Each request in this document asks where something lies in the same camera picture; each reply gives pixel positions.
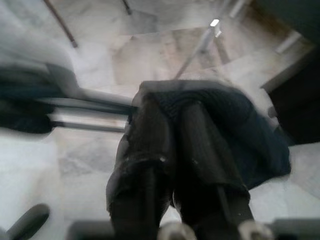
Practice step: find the silver metal clothes rack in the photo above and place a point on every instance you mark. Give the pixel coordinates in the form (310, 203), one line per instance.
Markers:
(203, 42)

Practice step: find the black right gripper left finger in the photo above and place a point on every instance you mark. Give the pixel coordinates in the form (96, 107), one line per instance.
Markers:
(142, 160)

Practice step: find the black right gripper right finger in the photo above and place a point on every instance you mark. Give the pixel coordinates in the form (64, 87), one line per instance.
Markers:
(205, 162)

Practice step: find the dark slate plastic hanger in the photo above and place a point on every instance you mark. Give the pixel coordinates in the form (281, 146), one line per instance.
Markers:
(87, 102)

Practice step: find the black long-sleeve garment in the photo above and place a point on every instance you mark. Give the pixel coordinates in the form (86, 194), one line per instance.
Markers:
(237, 112)
(25, 112)

